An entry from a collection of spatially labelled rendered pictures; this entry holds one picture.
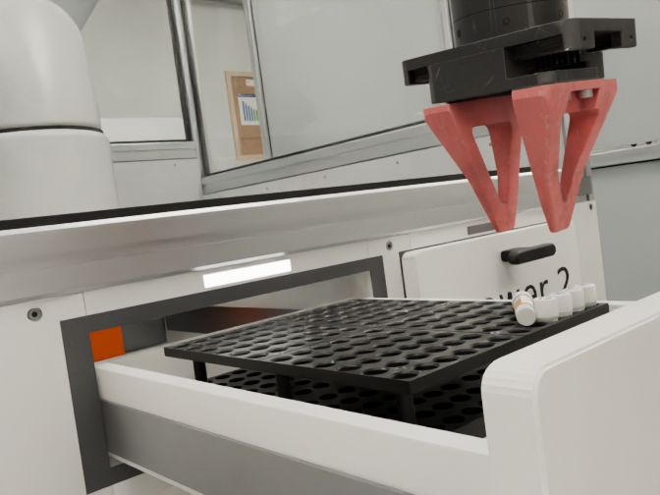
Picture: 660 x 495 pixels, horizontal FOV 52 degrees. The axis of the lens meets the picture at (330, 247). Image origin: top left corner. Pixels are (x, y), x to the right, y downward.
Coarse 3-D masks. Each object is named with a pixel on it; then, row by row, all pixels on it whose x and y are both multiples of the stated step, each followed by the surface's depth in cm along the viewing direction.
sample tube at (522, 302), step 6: (516, 294) 40; (522, 294) 40; (528, 294) 40; (516, 300) 39; (522, 300) 38; (528, 300) 38; (516, 306) 38; (522, 306) 37; (528, 306) 37; (516, 312) 37; (522, 312) 36; (528, 312) 36; (534, 312) 36; (522, 318) 36; (528, 318) 36; (534, 318) 36; (522, 324) 36; (528, 324) 36
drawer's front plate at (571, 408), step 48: (576, 336) 20; (624, 336) 20; (528, 384) 17; (576, 384) 18; (624, 384) 20; (528, 432) 17; (576, 432) 18; (624, 432) 20; (528, 480) 18; (576, 480) 18; (624, 480) 20
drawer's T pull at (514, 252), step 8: (512, 248) 71; (520, 248) 70; (528, 248) 68; (536, 248) 69; (544, 248) 70; (552, 248) 70; (504, 256) 70; (512, 256) 67; (520, 256) 67; (528, 256) 68; (536, 256) 68; (544, 256) 70; (512, 264) 67
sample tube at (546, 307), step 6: (534, 300) 37; (540, 300) 37; (546, 300) 37; (552, 300) 37; (534, 306) 37; (540, 306) 37; (546, 306) 37; (552, 306) 37; (540, 312) 37; (546, 312) 37; (552, 312) 37; (558, 312) 37; (540, 318) 37; (546, 318) 37; (552, 318) 37
